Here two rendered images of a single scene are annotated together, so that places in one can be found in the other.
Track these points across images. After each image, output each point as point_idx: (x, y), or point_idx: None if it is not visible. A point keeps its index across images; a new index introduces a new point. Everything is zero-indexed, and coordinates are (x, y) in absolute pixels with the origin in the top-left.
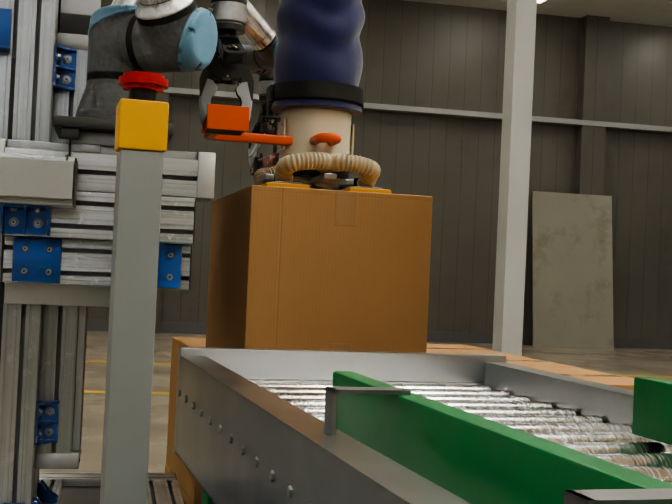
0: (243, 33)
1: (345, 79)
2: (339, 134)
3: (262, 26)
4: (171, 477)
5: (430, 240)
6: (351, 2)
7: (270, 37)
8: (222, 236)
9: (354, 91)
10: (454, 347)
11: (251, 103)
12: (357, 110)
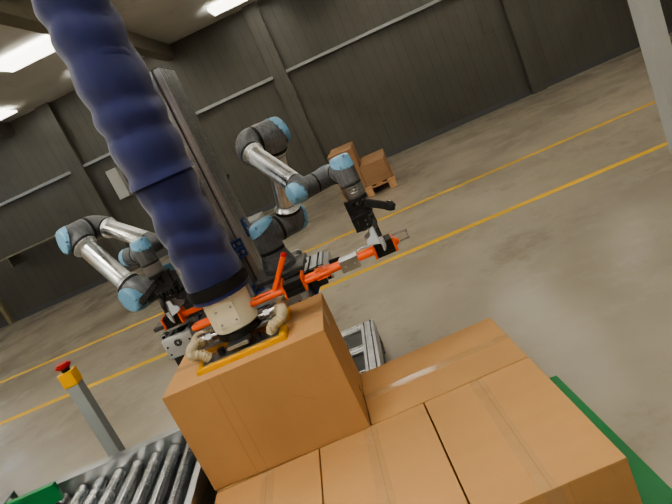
0: (155, 278)
1: (186, 290)
2: (208, 318)
3: (277, 182)
4: None
5: (175, 421)
6: (164, 243)
7: (284, 187)
8: None
9: (190, 298)
10: (551, 457)
11: (166, 314)
12: (200, 307)
